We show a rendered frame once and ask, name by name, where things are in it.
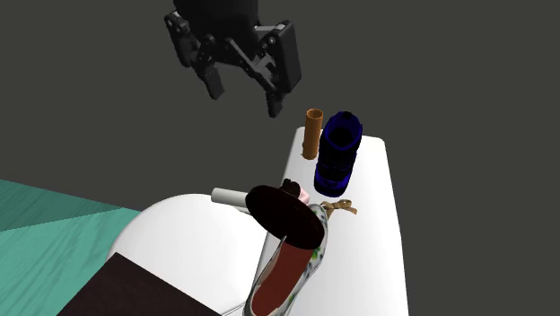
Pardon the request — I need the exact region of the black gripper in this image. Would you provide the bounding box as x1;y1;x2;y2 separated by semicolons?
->
163;0;303;119

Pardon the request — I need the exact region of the orange tube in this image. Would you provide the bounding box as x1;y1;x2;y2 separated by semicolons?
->
301;108;325;162

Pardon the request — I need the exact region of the dark blue ribbed bottle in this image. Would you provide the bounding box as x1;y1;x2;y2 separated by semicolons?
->
312;110;364;198

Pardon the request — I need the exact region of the small pink and black object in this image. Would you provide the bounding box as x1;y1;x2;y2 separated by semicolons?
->
279;178;312;206

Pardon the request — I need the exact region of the black round disc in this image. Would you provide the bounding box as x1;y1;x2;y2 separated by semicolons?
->
244;184;326;251

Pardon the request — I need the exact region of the floral shoe with red lining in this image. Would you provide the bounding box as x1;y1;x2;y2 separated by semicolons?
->
242;198;358;316

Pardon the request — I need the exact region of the dark brown robot stand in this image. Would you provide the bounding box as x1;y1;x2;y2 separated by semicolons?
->
56;251;225;316

